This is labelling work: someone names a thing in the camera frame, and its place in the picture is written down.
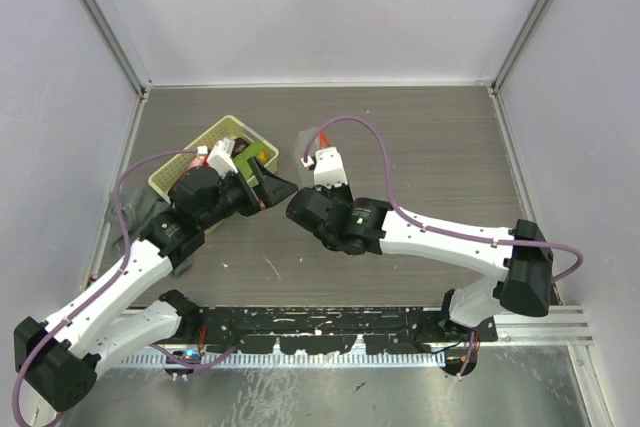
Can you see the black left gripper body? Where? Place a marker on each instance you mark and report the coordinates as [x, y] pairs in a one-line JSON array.
[[235, 196]]

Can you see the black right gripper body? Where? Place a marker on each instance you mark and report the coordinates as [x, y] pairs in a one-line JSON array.
[[342, 194]]

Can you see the clear zip bag orange zipper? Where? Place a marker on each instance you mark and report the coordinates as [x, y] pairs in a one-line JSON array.
[[304, 138]]

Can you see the green toy lettuce leaf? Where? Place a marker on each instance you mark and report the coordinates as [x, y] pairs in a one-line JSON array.
[[256, 149]]

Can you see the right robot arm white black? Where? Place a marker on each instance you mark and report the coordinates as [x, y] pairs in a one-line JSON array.
[[382, 230]]

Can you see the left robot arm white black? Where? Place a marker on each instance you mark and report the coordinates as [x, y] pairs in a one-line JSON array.
[[63, 356]]

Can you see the dark purple toy food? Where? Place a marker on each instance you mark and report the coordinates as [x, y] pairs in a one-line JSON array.
[[240, 144]]

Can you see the purple toy eggplant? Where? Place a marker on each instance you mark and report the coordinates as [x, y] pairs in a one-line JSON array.
[[198, 161]]

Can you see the grey cloth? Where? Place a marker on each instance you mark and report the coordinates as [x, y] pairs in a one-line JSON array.
[[138, 208]]

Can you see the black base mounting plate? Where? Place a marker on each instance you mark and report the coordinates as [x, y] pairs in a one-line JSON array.
[[320, 331]]

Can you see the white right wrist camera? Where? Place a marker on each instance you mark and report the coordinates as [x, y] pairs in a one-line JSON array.
[[324, 169]]

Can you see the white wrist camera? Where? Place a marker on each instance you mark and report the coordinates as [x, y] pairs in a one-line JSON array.
[[219, 157], [324, 169]]

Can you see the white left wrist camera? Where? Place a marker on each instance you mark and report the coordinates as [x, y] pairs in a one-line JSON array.
[[219, 157]]

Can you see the slotted cable duct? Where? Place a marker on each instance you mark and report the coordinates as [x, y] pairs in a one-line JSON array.
[[150, 358]]

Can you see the aluminium frame rail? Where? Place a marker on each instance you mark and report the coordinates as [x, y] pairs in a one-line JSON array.
[[530, 284]]

